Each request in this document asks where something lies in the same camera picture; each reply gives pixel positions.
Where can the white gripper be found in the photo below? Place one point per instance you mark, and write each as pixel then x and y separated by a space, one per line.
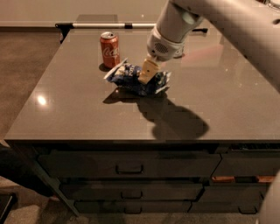
pixel 162 46

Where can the blue chip bag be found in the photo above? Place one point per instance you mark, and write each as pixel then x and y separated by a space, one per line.
pixel 125 75

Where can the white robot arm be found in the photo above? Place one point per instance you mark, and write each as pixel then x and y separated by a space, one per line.
pixel 251 27

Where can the red coke can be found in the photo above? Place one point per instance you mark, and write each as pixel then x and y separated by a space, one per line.
pixel 110 49

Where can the dark drawer cabinet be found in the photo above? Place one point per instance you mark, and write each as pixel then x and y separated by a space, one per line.
pixel 176 178

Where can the silver rail with black brackets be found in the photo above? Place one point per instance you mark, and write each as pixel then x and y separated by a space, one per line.
pixel 66 27

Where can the top left drawer handle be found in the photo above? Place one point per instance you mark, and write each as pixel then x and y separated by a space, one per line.
pixel 129 170

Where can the drawer handle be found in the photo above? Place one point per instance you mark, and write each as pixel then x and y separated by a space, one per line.
pixel 129 170
pixel 247 210
pixel 131 195
pixel 132 210

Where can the middle left drawer handle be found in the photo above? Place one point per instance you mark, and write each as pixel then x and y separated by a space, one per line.
pixel 131 195

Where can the bottom left drawer handle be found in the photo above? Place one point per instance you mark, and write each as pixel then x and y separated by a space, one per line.
pixel 132 210

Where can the bottom right drawer handle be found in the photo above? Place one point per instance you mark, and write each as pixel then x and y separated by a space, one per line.
pixel 247 210

